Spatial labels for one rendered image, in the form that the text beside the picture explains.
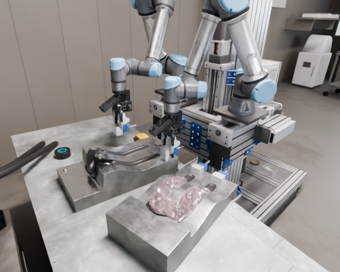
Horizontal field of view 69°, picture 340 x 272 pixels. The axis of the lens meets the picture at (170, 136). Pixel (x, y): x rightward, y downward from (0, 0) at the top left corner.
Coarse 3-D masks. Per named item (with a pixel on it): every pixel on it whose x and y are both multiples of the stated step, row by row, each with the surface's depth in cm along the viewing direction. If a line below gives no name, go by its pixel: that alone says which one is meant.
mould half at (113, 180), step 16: (128, 144) 130; (144, 144) 129; (160, 144) 130; (128, 160) 115; (160, 160) 116; (176, 160) 119; (64, 176) 107; (80, 176) 107; (112, 176) 100; (128, 176) 105; (144, 176) 111; (80, 192) 98; (96, 192) 98; (112, 192) 103; (80, 208) 97
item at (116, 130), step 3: (117, 123) 136; (114, 126) 133; (117, 126) 132; (123, 126) 136; (126, 126) 136; (129, 126) 138; (132, 126) 140; (114, 129) 134; (117, 129) 132; (120, 129) 133; (123, 129) 135; (126, 129) 136; (114, 132) 135; (117, 132) 133; (120, 132) 134; (117, 135) 134
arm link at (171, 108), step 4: (164, 104) 111; (168, 104) 109; (172, 104) 117; (176, 104) 110; (164, 108) 112; (168, 108) 110; (172, 108) 110; (176, 108) 111; (168, 112) 112; (172, 112) 111; (176, 112) 112
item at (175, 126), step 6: (168, 114) 112; (174, 114) 112; (180, 114) 116; (174, 120) 116; (180, 120) 118; (168, 126) 115; (174, 126) 114; (180, 126) 117; (168, 132) 115; (174, 132) 117; (180, 132) 118
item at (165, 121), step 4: (164, 116) 116; (160, 120) 115; (164, 120) 114; (168, 120) 113; (156, 124) 114; (160, 124) 113; (164, 124) 112; (168, 124) 114; (152, 128) 112; (156, 128) 112; (160, 128) 112; (164, 128) 114; (152, 132) 111; (156, 132) 112
